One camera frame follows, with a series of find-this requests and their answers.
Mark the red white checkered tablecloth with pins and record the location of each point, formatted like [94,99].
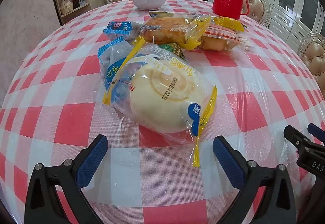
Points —
[254,86]

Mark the green snack packet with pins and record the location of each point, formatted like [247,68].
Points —
[176,49]

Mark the small blue box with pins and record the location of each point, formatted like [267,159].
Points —
[82,0]

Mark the orange cake packet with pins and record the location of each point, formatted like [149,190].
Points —
[218,41]

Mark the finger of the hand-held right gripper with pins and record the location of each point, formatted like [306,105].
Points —
[316,132]
[295,136]

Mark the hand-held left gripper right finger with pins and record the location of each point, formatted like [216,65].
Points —
[226,160]

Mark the pale plastic bag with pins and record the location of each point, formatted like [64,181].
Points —
[66,6]

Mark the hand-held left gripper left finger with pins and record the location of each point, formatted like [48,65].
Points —
[92,160]

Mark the brown bottle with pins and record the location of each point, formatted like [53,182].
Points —
[75,0]

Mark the meat floss bread packet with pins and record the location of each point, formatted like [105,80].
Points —
[165,29]

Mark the small blue snack packet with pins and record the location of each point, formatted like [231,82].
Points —
[119,28]

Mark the round bun packet yellow seams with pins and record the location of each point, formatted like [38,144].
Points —
[157,102]

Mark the large blue-edged snack packet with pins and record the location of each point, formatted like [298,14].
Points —
[114,53]

